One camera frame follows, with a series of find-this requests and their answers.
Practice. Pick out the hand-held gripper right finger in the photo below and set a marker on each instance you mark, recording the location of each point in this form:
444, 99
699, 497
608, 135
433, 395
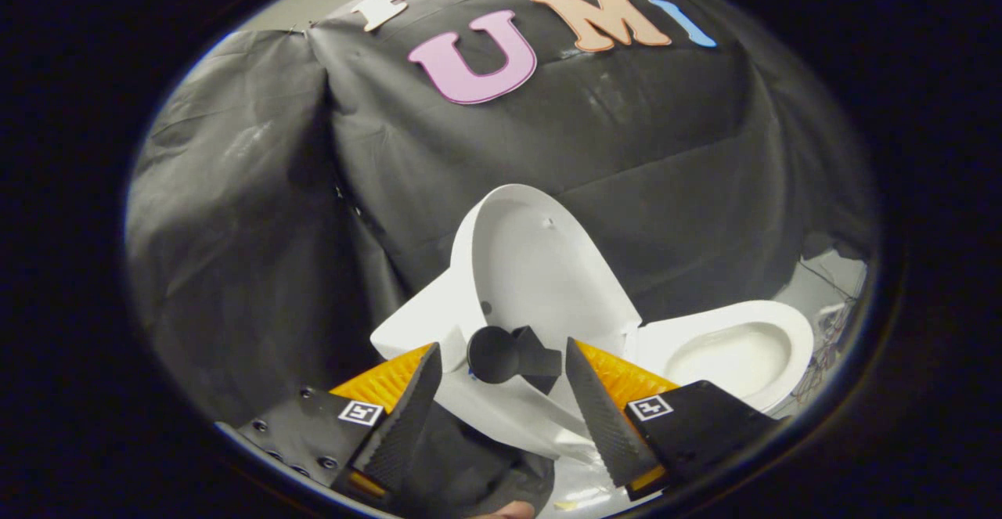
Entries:
599, 417

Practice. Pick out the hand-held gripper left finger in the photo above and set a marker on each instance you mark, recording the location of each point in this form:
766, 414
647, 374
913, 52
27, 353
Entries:
403, 425

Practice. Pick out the white toilet lid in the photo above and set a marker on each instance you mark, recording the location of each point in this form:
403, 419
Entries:
540, 268

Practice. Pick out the white toilet seat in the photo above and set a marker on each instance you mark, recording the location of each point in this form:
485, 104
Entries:
792, 339

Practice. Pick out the black backdrop cloth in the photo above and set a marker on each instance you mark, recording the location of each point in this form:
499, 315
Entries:
626, 151

